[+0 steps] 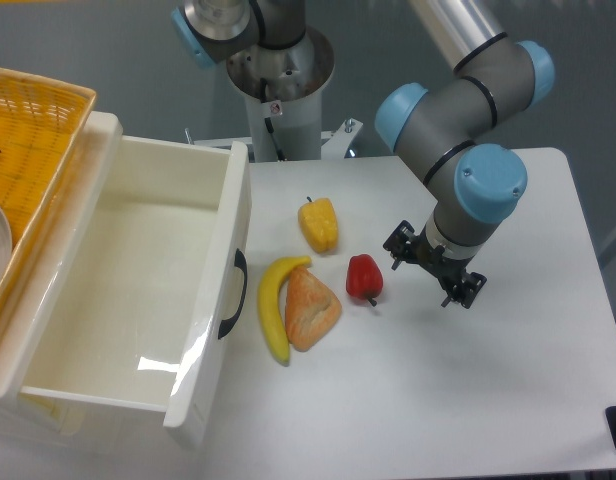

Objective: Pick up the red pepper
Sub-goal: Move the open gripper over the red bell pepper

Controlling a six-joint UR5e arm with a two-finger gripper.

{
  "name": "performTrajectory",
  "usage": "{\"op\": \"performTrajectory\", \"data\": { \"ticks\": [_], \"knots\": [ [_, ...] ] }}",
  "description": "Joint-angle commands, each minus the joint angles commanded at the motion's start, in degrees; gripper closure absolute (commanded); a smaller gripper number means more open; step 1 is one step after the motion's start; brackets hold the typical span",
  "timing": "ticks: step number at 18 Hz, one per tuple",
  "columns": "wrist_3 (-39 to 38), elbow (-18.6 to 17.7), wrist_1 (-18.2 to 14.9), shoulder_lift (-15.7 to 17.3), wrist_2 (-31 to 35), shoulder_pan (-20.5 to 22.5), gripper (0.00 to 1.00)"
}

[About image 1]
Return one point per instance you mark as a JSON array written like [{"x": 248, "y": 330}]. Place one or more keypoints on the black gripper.
[{"x": 461, "y": 287}]

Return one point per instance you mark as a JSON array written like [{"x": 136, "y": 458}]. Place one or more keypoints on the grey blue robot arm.
[{"x": 476, "y": 186}]

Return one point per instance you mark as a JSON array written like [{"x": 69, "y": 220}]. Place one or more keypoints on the red bell pepper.
[{"x": 364, "y": 279}]

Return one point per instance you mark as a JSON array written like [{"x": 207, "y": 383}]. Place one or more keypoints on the yellow bell pepper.
[{"x": 318, "y": 223}]

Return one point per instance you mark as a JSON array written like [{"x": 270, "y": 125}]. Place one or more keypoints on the orange triangular bread pastry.
[{"x": 311, "y": 311}]

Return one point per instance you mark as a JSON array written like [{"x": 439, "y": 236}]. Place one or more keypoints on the yellow banana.
[{"x": 270, "y": 318}]

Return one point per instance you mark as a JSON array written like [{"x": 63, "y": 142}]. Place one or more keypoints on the white plastic drawer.
[{"x": 134, "y": 331}]

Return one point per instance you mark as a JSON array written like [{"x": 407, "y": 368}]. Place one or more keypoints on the yellow woven basket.
[{"x": 40, "y": 121}]

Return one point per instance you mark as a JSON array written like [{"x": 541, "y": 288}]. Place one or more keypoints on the black drawer handle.
[{"x": 238, "y": 286}]

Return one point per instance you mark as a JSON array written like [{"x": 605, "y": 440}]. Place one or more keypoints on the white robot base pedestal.
[{"x": 282, "y": 91}]

